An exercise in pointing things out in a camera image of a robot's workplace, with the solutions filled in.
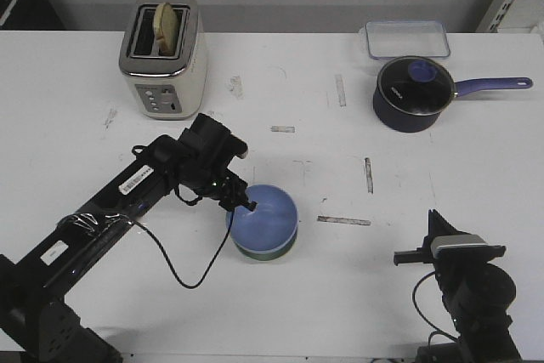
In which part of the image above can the cream and steel toaster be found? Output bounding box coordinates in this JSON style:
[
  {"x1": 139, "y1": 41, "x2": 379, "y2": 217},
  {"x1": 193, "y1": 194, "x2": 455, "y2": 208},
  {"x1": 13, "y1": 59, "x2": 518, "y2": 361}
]
[{"x1": 118, "y1": 0, "x2": 207, "y2": 120}]

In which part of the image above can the green bowl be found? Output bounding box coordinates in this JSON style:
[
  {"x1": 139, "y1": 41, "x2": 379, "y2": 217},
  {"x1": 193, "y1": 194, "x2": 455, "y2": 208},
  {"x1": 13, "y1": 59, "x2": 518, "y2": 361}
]
[{"x1": 233, "y1": 232, "x2": 298, "y2": 262}]

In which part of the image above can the slice of toast bread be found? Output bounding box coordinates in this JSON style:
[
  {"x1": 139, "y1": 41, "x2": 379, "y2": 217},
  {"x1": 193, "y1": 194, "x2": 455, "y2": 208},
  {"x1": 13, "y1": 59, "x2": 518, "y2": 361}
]
[{"x1": 152, "y1": 3, "x2": 179, "y2": 56}]

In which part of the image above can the glass pot lid blue knob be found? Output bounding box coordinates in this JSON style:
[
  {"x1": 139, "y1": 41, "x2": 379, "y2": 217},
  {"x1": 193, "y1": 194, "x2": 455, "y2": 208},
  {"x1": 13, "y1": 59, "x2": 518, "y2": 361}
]
[{"x1": 377, "y1": 56, "x2": 455, "y2": 116}]

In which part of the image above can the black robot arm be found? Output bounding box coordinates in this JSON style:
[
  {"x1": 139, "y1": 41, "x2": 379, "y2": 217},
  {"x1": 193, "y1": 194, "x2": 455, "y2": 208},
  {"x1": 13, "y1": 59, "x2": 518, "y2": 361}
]
[
  {"x1": 1, "y1": 113, "x2": 257, "y2": 362},
  {"x1": 394, "y1": 209, "x2": 522, "y2": 362}
]

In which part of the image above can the blue bowl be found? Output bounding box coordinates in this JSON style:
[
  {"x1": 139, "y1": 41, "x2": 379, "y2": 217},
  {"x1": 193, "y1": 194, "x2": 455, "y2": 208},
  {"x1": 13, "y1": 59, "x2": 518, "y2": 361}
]
[{"x1": 230, "y1": 184, "x2": 298, "y2": 240}]

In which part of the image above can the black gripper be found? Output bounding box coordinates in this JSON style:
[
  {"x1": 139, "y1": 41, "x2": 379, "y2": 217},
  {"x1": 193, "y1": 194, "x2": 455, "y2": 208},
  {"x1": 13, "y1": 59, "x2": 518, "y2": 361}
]
[
  {"x1": 393, "y1": 209, "x2": 506, "y2": 276},
  {"x1": 176, "y1": 113, "x2": 257, "y2": 212}
]

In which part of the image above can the clear plastic food container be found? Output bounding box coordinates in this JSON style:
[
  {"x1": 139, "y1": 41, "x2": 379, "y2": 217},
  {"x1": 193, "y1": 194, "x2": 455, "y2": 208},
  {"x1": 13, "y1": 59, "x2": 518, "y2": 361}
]
[{"x1": 359, "y1": 20, "x2": 451, "y2": 60}]

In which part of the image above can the dark blue saucepan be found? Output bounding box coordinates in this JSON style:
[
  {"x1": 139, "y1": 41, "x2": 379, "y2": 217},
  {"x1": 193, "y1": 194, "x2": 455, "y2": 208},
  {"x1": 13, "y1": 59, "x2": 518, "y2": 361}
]
[{"x1": 372, "y1": 55, "x2": 533, "y2": 133}]

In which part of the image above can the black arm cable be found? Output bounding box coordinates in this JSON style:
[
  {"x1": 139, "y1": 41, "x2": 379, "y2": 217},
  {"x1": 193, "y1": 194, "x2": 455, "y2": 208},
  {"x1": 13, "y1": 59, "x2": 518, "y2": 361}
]
[
  {"x1": 129, "y1": 144, "x2": 233, "y2": 290},
  {"x1": 411, "y1": 271, "x2": 458, "y2": 351}
]

